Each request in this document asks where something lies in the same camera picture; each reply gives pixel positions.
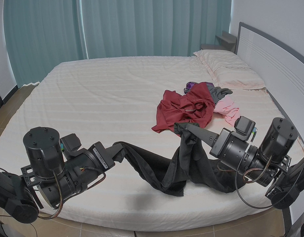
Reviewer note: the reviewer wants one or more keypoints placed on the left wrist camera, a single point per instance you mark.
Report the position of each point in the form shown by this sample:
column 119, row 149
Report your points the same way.
column 70, row 143

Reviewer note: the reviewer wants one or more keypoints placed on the blue-green curtain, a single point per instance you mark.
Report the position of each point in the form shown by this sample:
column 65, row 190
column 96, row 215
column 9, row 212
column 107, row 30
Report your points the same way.
column 43, row 33
column 154, row 21

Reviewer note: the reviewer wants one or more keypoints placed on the bed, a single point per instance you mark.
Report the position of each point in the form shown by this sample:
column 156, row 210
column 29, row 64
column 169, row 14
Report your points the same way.
column 105, row 95

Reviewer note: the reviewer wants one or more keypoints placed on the cream pillow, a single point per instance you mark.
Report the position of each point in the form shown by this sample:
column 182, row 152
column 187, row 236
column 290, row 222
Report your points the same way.
column 228, row 68

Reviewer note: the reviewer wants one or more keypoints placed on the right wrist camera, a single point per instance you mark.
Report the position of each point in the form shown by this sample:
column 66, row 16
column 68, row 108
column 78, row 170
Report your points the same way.
column 244, row 126

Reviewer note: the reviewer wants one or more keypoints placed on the purple garment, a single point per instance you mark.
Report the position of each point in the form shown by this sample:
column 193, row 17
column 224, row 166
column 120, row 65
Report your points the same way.
column 190, row 85

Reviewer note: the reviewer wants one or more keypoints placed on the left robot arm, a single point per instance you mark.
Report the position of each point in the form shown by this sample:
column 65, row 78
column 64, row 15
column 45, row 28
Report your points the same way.
column 42, row 157

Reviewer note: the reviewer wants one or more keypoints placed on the pink garment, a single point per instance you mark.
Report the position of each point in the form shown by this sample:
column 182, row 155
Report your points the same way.
column 228, row 107

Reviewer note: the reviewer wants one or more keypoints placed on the grey garment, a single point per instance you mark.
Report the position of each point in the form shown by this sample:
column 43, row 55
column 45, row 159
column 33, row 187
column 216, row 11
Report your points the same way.
column 217, row 94

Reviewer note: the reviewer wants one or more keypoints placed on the dark red garment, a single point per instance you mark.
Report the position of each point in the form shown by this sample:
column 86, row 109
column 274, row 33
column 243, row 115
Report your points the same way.
column 176, row 110

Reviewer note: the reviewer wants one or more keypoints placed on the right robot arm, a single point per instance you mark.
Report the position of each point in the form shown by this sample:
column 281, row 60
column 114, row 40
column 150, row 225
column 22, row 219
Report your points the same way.
column 278, row 142

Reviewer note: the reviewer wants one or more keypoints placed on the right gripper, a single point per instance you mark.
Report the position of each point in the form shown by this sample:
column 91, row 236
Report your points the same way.
column 222, row 144

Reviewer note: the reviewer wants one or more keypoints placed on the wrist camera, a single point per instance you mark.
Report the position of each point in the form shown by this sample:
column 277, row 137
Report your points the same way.
column 244, row 126
column 70, row 143

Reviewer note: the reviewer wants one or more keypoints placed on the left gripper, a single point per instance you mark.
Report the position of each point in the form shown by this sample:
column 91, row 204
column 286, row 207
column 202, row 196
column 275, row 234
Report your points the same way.
column 92, row 162

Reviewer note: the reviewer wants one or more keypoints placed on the black T-shirt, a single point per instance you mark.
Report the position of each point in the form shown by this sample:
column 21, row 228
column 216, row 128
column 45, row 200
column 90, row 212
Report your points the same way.
column 152, row 167

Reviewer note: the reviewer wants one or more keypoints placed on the grey bedside table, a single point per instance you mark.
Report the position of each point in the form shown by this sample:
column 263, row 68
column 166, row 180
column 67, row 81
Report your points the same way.
column 226, row 39

